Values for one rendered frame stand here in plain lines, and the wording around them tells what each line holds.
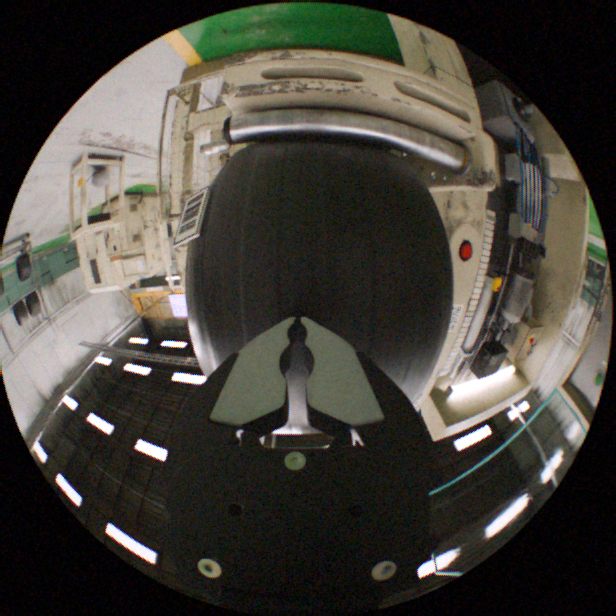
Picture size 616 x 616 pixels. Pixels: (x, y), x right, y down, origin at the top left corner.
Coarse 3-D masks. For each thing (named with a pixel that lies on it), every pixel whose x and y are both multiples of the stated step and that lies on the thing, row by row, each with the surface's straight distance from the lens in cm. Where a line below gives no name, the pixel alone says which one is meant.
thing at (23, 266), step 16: (0, 256) 527; (16, 256) 547; (32, 256) 540; (0, 272) 527; (0, 288) 523; (32, 288) 596; (16, 304) 534; (32, 304) 533; (16, 320) 571; (48, 320) 553
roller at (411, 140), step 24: (240, 120) 28; (264, 120) 27; (288, 120) 27; (312, 120) 27; (336, 120) 27; (360, 120) 28; (384, 120) 30; (384, 144) 30; (408, 144) 30; (432, 144) 32; (456, 168) 37
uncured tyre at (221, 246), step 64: (256, 192) 17; (320, 192) 17; (384, 192) 19; (192, 256) 19; (256, 256) 14; (320, 256) 14; (384, 256) 15; (448, 256) 20; (192, 320) 20; (256, 320) 14; (320, 320) 14; (384, 320) 16; (448, 320) 21
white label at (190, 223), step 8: (200, 192) 22; (208, 192) 21; (192, 200) 22; (200, 200) 21; (184, 208) 23; (192, 208) 21; (200, 208) 20; (184, 216) 22; (192, 216) 20; (200, 216) 19; (184, 224) 21; (192, 224) 19; (200, 224) 18; (176, 232) 22; (184, 232) 20; (192, 232) 19; (176, 240) 21; (184, 240) 19
